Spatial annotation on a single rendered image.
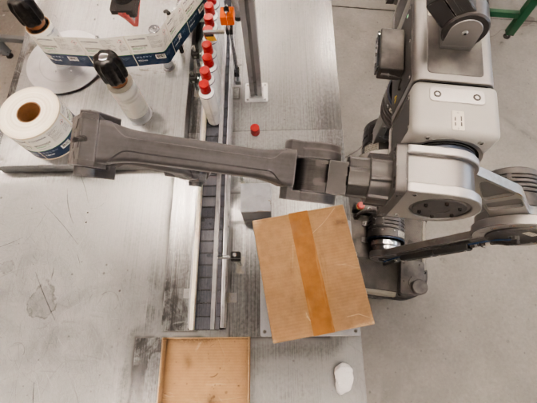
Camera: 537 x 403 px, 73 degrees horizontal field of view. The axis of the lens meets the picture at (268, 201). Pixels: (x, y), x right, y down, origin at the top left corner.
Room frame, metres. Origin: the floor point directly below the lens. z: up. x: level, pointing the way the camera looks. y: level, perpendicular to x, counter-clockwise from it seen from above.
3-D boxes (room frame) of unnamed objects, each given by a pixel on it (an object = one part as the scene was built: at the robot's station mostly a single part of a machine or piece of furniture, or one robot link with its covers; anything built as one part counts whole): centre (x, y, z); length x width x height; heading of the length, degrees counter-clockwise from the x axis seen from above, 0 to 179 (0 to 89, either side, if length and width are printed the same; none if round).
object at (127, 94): (0.81, 0.44, 1.03); 0.09 x 0.09 x 0.30
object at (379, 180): (0.23, -0.17, 1.45); 0.09 x 0.08 x 0.12; 167
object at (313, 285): (0.15, -0.09, 0.99); 0.30 x 0.24 x 0.27; 5
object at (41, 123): (0.76, 0.75, 0.95); 0.20 x 0.20 x 0.14
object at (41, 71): (1.09, 0.74, 0.89); 0.31 x 0.31 x 0.01
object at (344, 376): (-0.13, -0.16, 0.85); 0.08 x 0.07 x 0.04; 135
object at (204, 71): (0.81, 0.16, 0.98); 0.05 x 0.05 x 0.20
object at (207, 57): (0.86, 0.15, 0.98); 0.05 x 0.05 x 0.20
